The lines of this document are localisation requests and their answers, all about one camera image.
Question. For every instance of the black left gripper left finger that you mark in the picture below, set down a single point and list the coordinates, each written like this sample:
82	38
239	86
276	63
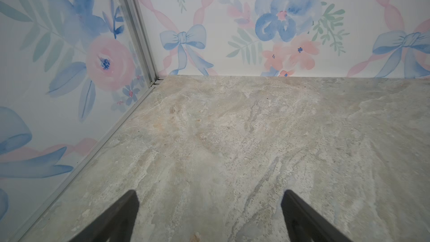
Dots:
115	224

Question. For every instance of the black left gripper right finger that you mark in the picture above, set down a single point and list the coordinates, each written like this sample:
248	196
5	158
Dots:
304	224

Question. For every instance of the aluminium corner frame post left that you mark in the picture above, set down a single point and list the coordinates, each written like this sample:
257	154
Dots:
134	20

